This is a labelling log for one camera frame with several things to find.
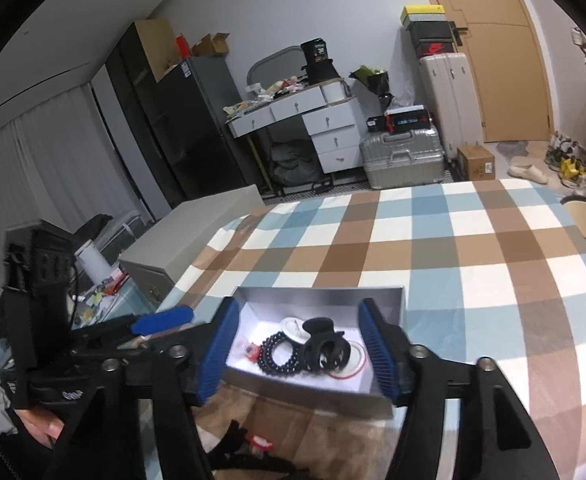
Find desk clutter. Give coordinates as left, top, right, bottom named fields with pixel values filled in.
left=222, top=75, right=307, bottom=119

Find dark wardrobe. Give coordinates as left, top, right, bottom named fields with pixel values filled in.
left=105, top=19, right=184, bottom=222

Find person's left hand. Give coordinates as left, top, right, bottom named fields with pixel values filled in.
left=19, top=406, right=67, bottom=449

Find red cord bracelet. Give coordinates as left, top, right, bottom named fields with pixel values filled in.
left=323, top=341, right=370, bottom=382

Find pile of sneakers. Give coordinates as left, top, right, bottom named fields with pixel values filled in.
left=544, top=131, right=586, bottom=197

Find silver suitcase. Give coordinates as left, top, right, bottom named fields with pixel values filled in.
left=358, top=126, right=447, bottom=191

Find black shoebox with red logo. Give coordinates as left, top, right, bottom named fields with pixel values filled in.
left=412, top=36, right=457, bottom=59

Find dark wrapped flower bouquet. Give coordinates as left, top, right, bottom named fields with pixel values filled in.
left=348, top=64, right=392, bottom=97

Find wooden door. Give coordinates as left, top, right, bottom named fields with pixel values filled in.
left=407, top=0, right=554, bottom=144

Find white suitcase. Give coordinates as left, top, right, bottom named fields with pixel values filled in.
left=419, top=52, right=487, bottom=162

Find small cardboard box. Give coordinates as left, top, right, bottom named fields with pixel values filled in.
left=456, top=143, right=497, bottom=182

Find white curtain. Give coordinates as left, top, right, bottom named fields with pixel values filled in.
left=0, top=81, right=140, bottom=257

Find open cardboard box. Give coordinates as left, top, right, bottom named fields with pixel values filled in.
left=191, top=32, right=232, bottom=58

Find black refrigerator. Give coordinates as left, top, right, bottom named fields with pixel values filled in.
left=154, top=56, right=254, bottom=207

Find plaid tablecloth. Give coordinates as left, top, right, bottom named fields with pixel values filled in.
left=137, top=177, right=586, bottom=480

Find white thermos bottle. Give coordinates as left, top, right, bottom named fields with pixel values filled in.
left=75, top=239, right=112, bottom=284

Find black bag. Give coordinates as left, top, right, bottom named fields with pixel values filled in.
left=305, top=59, right=342, bottom=87

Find white bangle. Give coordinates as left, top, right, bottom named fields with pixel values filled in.
left=280, top=316, right=314, bottom=344

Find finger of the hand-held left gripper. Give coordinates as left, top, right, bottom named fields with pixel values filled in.
left=70, top=306, right=194, bottom=347
left=118, top=317, right=220, bottom=350

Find grey rug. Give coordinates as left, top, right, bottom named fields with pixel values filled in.
left=494, top=138, right=532, bottom=159

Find black scrunchie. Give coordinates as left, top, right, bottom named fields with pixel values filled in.
left=207, top=419, right=252, bottom=467

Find black canister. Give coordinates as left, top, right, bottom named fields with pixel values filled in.
left=300, top=37, right=330, bottom=64

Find black hair accessory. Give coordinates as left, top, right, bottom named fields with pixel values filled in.
left=207, top=454, right=324, bottom=480

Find white desk with drawers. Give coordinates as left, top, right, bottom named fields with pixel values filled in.
left=225, top=81, right=364, bottom=197

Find grey cardboard box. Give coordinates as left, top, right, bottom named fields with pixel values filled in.
left=222, top=285, right=407, bottom=419

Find grey bag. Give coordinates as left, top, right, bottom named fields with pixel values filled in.
left=269, top=141, right=324, bottom=187

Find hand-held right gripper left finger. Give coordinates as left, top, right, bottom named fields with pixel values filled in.
left=43, top=296, right=242, bottom=480

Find beige slipper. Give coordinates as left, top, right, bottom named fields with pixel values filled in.
left=507, top=161, right=552, bottom=184

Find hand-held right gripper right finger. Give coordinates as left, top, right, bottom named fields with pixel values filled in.
left=357, top=297, right=560, bottom=480

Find black and red box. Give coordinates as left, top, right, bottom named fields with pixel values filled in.
left=385, top=104, right=432, bottom=134

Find black clothing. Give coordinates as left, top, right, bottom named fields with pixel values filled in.
left=74, top=213, right=114, bottom=242

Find black hair claw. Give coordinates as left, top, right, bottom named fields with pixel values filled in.
left=299, top=317, right=350, bottom=377

